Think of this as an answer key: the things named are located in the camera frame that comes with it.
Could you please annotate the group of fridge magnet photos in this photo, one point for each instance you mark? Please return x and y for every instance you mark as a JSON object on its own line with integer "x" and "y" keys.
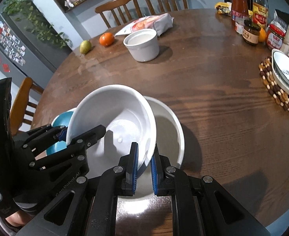
{"x": 10, "y": 44}

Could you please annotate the grey refrigerator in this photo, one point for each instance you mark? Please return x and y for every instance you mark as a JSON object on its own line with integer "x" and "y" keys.
{"x": 36, "y": 59}

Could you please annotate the white paper packet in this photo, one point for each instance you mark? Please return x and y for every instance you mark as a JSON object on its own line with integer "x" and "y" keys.
{"x": 288, "y": 39}

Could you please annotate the square white dark-rimmed bowl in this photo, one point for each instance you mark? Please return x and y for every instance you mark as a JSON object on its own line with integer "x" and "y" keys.
{"x": 287, "y": 68}

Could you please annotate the small yellow fruit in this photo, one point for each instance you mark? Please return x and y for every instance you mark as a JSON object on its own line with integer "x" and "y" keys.
{"x": 262, "y": 35}

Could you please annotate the dark lid sauce jar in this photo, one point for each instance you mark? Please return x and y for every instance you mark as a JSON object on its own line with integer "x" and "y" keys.
{"x": 251, "y": 33}

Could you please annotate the small white label jar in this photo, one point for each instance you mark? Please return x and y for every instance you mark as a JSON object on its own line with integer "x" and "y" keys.
{"x": 239, "y": 27}

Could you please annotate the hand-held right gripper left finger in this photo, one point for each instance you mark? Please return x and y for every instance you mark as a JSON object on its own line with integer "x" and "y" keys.
{"x": 135, "y": 167}

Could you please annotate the large grey-white bowl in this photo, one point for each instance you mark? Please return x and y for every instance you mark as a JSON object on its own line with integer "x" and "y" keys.
{"x": 169, "y": 132}

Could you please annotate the deep white straight-sided bowl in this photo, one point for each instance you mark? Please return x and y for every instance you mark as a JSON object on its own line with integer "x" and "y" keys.
{"x": 142, "y": 49}

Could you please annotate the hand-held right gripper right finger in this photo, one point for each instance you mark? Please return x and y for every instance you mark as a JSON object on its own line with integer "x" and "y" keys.
{"x": 153, "y": 174}

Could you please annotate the small blue dish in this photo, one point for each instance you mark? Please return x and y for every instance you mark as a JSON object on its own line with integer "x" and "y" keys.
{"x": 63, "y": 120}

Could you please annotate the beaded wooden trivet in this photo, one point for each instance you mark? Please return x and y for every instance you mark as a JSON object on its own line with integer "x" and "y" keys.
{"x": 269, "y": 83}

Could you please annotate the trailing green vine plant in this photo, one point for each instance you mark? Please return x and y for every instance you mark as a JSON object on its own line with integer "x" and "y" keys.
{"x": 36, "y": 22}

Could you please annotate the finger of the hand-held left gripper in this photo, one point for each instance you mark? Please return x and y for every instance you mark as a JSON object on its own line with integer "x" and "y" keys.
{"x": 61, "y": 134}
{"x": 90, "y": 135}

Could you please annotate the white snack bag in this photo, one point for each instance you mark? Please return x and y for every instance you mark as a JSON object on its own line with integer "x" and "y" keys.
{"x": 156, "y": 22}

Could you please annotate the medium white bowl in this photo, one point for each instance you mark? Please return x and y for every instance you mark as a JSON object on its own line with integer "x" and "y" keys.
{"x": 115, "y": 113}

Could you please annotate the yellow capped oil bottle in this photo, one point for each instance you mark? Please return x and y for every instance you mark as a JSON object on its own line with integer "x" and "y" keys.
{"x": 260, "y": 7}

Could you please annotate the yellow snack packet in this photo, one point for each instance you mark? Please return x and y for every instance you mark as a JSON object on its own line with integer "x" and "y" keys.
{"x": 223, "y": 8}

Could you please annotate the green pear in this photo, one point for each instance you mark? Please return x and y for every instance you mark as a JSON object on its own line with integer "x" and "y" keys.
{"x": 85, "y": 47}

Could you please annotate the person's left hand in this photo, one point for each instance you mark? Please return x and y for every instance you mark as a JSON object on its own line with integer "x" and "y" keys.
{"x": 15, "y": 218}

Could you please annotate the black bag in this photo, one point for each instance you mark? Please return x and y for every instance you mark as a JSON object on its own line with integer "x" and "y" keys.
{"x": 284, "y": 14}

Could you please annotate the red label glass jar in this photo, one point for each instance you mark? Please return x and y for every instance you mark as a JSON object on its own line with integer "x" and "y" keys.
{"x": 276, "y": 36}

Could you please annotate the tall red sauce bottle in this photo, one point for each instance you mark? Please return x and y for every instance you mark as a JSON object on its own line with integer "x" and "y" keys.
{"x": 239, "y": 7}

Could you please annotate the orange fruit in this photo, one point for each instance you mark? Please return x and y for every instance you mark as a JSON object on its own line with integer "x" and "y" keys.
{"x": 107, "y": 39}

